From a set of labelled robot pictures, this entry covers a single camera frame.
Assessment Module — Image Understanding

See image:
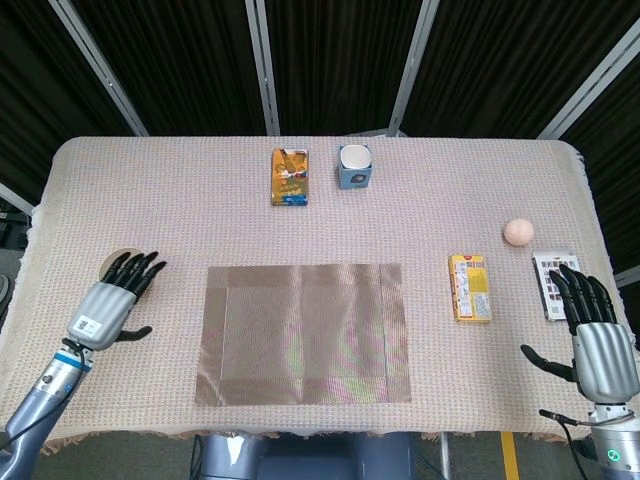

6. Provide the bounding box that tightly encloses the right silver and black robot hand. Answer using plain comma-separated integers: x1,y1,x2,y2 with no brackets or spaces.
520,263,640,404

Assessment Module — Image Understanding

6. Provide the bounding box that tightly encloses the left silver and black robot hand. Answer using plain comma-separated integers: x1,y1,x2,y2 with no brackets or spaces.
66,251,168,351

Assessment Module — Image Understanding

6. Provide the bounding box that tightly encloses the light brown bowl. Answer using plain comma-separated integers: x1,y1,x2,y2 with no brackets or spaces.
99,247,146,282

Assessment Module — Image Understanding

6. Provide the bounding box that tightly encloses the brown woven placemat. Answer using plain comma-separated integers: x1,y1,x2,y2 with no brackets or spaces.
193,262,413,407

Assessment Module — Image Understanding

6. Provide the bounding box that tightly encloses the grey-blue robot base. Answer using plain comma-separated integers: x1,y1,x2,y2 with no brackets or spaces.
199,432,416,480

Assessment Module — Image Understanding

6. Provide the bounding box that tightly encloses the white box with picture grid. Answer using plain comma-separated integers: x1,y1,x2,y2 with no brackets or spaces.
531,251,581,322

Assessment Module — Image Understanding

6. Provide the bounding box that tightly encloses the beige woven tablecloth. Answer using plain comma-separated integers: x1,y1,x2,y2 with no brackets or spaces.
0,135,626,444

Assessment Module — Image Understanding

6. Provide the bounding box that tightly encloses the peach-coloured ball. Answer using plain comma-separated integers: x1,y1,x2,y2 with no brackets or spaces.
503,218,535,247

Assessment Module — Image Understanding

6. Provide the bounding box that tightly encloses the yellow printed box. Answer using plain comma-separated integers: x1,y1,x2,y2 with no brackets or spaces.
447,254,493,323

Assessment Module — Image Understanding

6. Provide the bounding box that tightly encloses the grey metal table leg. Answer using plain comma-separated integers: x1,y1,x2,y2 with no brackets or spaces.
439,432,454,480

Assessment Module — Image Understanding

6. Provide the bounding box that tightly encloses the orange and blue carton box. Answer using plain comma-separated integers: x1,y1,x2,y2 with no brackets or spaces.
270,147,310,207

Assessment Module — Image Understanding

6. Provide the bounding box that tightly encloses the black curtain backdrop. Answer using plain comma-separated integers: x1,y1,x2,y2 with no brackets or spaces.
0,0,640,274

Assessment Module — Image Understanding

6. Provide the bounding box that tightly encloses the light blue speaker box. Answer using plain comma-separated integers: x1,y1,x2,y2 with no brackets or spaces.
337,144,374,191

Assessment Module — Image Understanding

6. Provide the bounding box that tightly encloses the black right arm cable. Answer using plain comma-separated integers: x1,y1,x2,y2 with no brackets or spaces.
538,408,601,480

